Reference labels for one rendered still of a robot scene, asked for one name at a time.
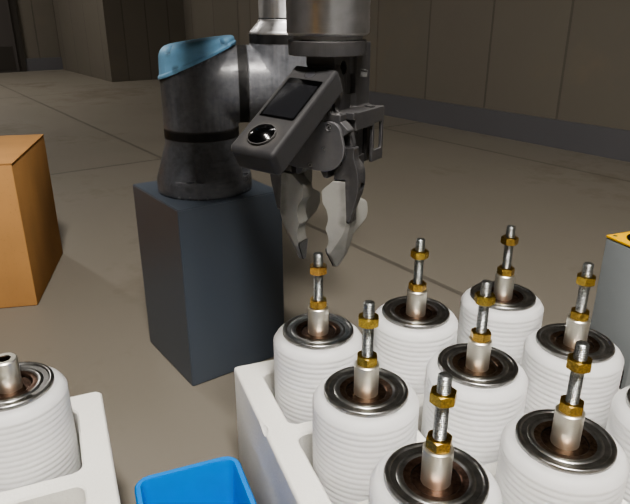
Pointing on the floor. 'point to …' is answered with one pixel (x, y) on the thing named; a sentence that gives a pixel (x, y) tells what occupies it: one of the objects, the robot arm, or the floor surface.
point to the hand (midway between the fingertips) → (314, 251)
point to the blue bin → (197, 484)
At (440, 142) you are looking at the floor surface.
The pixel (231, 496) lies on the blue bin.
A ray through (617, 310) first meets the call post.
